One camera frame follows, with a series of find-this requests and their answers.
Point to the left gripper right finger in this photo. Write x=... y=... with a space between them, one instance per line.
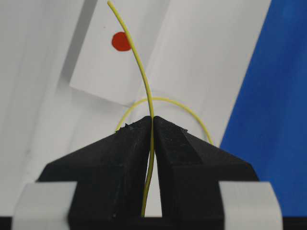
x=189 y=170

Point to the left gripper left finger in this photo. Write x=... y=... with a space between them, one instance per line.
x=110 y=175

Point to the large white foam board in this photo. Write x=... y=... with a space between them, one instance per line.
x=200 y=59

